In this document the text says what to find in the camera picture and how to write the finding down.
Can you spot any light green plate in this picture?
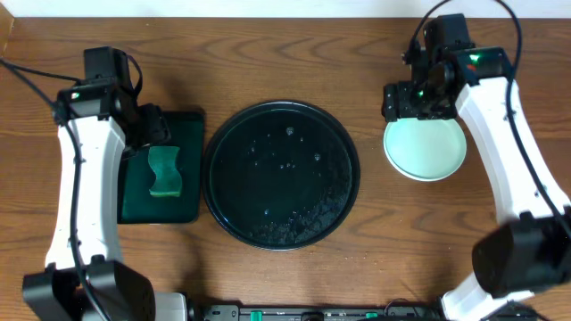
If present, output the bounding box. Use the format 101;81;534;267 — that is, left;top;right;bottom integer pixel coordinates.
383;119;467;176

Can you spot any green sponge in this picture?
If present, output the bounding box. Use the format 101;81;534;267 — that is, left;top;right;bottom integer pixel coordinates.
147;146;183;198

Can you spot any white plate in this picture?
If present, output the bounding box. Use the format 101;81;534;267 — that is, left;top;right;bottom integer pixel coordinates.
392;165;460;182

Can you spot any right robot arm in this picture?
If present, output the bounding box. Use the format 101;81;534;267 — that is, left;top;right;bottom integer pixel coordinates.
382;45;570;320

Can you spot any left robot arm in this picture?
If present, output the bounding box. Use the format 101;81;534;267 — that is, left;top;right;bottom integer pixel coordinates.
22;85;188;320

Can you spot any rectangular black tray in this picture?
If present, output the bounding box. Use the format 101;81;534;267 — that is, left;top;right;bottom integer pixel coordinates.
118;111;204;224

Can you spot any round black tray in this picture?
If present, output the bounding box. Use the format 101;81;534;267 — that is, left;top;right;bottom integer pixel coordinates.
202;100;360;251

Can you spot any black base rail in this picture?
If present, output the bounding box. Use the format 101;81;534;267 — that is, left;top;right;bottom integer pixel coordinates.
186;298;446;321

